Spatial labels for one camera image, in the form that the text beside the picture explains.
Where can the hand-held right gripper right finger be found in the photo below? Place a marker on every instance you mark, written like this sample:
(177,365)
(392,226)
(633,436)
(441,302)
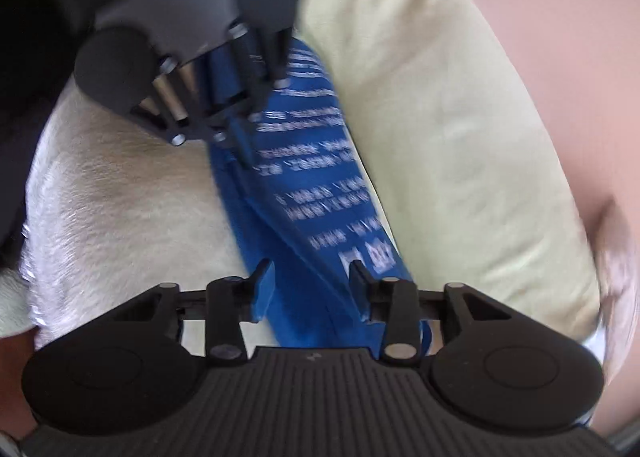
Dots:
(357,287)

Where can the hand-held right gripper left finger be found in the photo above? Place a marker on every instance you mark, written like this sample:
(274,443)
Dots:
(264,287)

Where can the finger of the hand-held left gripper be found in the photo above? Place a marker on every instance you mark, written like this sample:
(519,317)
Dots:
(260,67)
(192,124)

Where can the blue printed shopping bag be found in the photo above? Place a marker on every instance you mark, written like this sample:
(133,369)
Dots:
(310,177)

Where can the cream sofa seat cushion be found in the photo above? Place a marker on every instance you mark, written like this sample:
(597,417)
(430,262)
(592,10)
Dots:
(125,212)

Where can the pale green sofa back cushion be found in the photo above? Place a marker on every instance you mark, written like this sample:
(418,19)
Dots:
(450,137)

